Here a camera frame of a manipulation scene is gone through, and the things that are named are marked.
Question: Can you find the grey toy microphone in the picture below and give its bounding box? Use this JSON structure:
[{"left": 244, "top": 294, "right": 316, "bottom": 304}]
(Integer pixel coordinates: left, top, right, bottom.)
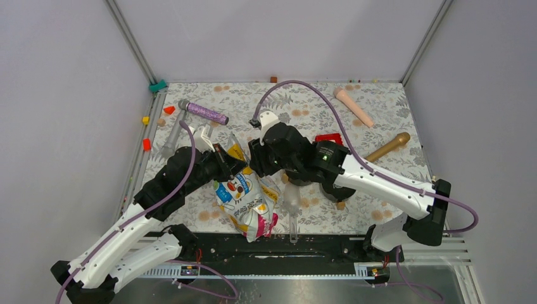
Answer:
[{"left": 160, "top": 110, "right": 187, "bottom": 159}]

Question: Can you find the red block on rail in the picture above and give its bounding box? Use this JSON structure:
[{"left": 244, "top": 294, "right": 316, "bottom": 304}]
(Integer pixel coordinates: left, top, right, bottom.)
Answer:
[{"left": 142, "top": 138, "right": 152, "bottom": 151}]

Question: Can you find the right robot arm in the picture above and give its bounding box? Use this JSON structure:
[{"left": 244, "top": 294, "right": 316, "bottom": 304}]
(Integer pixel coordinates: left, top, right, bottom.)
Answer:
[{"left": 248, "top": 122, "right": 447, "bottom": 261}]

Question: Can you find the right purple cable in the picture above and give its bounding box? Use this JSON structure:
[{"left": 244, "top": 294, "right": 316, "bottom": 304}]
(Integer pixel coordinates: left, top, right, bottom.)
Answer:
[{"left": 248, "top": 80, "right": 479, "bottom": 303}]

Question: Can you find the teal plastic block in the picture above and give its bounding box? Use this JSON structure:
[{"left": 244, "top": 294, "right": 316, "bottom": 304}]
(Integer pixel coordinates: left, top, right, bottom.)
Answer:
[{"left": 148, "top": 79, "right": 168, "bottom": 93}]

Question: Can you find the red triangular block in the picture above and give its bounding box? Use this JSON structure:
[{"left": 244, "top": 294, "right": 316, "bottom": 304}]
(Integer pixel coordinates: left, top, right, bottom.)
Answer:
[{"left": 163, "top": 106, "right": 176, "bottom": 115}]

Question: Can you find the red plastic box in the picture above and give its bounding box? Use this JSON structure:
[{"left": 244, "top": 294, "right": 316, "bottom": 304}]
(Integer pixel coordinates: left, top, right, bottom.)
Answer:
[{"left": 314, "top": 133, "right": 343, "bottom": 146}]

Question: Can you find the cat food bag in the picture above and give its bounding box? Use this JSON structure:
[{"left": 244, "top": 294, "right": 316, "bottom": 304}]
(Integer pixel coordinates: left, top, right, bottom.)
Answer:
[{"left": 213, "top": 133, "right": 281, "bottom": 243}]

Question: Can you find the purple glitter toy microphone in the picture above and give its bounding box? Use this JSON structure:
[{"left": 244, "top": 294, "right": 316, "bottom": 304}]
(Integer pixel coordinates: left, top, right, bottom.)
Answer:
[{"left": 178, "top": 99, "right": 229, "bottom": 125}]

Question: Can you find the purple cable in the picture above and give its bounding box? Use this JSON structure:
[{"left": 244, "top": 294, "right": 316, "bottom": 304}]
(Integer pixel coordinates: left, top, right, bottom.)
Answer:
[
  {"left": 54, "top": 120, "right": 240, "bottom": 304},
  {"left": 248, "top": 80, "right": 479, "bottom": 303}
]

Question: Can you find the pink toy microphone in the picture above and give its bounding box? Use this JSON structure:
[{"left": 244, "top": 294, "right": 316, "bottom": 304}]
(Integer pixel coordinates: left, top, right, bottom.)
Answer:
[{"left": 333, "top": 87, "right": 374, "bottom": 128}]

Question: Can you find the black bowl fish print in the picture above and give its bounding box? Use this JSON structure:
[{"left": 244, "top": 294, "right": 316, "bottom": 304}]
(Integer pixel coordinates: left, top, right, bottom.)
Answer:
[{"left": 320, "top": 184, "right": 356, "bottom": 203}]

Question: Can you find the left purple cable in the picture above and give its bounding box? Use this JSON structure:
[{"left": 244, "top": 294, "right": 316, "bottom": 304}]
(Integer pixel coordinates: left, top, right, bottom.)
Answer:
[{"left": 54, "top": 120, "right": 240, "bottom": 304}]

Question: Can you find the floral patterned table mat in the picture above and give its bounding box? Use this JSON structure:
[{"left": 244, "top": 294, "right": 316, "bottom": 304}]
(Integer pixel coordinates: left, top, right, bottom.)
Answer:
[{"left": 163, "top": 83, "right": 431, "bottom": 234}]

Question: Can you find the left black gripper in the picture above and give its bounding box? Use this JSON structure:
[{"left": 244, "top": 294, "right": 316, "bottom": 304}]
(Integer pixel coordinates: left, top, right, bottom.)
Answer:
[{"left": 184, "top": 142, "right": 248, "bottom": 195}]

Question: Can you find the black bowl paw print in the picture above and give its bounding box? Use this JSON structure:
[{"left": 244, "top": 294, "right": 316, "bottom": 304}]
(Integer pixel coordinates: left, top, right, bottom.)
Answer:
[{"left": 285, "top": 170, "right": 322, "bottom": 187}]

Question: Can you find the gold toy microphone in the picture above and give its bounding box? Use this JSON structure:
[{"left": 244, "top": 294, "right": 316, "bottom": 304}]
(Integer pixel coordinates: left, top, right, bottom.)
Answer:
[{"left": 365, "top": 132, "right": 411, "bottom": 162}]

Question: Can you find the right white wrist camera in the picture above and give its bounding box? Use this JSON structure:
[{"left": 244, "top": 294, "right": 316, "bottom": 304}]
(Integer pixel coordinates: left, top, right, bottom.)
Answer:
[{"left": 249, "top": 111, "right": 280, "bottom": 146}]

